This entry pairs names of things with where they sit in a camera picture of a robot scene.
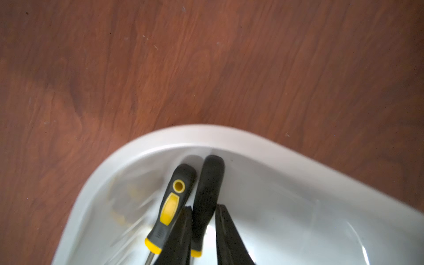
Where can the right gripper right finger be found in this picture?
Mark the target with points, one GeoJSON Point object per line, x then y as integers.
{"type": "Point", "coordinates": [230, 248]}

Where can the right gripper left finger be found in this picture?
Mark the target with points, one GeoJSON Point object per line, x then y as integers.
{"type": "Point", "coordinates": [177, 249]}

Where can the yellow black file one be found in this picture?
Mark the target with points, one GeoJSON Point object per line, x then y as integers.
{"type": "Point", "coordinates": [174, 199]}

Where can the white plastic storage box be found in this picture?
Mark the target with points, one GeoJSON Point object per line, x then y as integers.
{"type": "Point", "coordinates": [288, 209]}

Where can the yellow black file two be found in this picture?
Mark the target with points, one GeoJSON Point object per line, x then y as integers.
{"type": "Point", "coordinates": [205, 200]}

